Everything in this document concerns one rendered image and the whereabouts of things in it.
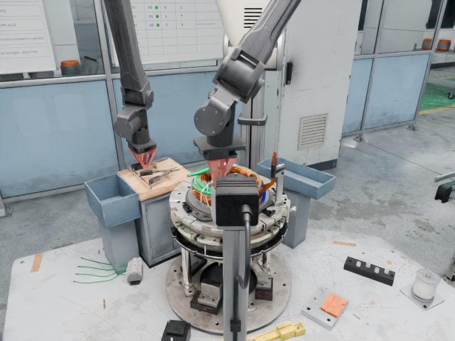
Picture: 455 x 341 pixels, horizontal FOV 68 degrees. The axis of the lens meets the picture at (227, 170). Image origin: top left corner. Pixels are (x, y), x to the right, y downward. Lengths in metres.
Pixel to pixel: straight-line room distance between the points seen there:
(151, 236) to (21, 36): 2.11
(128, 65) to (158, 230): 0.51
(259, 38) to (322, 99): 2.73
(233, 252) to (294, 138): 2.94
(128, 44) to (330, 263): 0.92
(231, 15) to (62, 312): 1.04
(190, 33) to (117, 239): 2.30
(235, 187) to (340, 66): 3.12
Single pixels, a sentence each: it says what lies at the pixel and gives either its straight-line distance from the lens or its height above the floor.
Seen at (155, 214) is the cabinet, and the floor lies 0.97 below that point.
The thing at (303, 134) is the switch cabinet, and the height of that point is 0.47.
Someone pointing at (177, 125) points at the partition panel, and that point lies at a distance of 3.26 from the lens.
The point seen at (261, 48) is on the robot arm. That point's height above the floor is 1.49.
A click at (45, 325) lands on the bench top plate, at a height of 0.78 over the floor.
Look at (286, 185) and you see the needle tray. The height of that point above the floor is 1.03.
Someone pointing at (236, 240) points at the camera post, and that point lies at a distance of 0.37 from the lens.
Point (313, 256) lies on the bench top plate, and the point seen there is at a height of 0.78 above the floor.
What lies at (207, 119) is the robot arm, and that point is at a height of 1.38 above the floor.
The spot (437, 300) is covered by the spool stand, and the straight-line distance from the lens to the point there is 1.22.
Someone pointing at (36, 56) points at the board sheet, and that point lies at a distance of 2.95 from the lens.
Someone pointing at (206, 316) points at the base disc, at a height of 0.80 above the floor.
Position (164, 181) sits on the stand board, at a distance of 1.08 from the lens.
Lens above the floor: 1.56
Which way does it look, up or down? 26 degrees down
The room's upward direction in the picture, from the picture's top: straight up
